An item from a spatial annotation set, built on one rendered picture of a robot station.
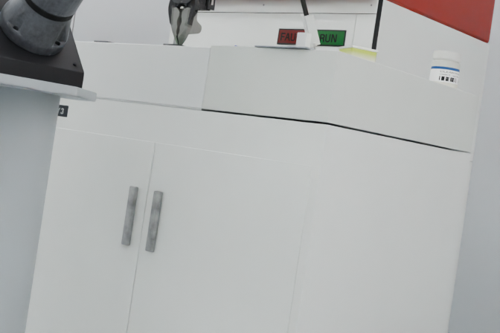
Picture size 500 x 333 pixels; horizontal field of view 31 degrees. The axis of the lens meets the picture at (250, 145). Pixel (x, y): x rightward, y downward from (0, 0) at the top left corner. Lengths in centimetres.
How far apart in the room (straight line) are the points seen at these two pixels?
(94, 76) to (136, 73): 16
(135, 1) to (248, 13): 274
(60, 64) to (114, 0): 372
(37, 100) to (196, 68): 37
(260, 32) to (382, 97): 90
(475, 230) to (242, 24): 160
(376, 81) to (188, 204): 50
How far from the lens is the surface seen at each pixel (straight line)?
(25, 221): 193
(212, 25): 290
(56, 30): 192
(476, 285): 394
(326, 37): 259
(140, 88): 215
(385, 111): 194
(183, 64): 206
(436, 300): 226
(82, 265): 225
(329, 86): 178
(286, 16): 270
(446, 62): 226
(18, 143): 191
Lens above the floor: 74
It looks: 1 degrees up
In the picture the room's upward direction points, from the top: 8 degrees clockwise
